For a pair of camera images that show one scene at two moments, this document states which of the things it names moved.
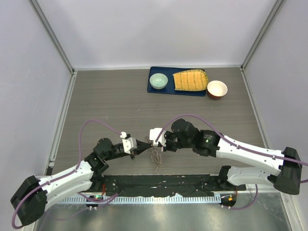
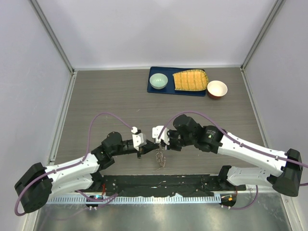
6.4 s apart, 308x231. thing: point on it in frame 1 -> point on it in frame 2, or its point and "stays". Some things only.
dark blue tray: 170,88 stays
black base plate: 186,185 stays
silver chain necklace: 156,157 -> 160,158
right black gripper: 167,147 stays
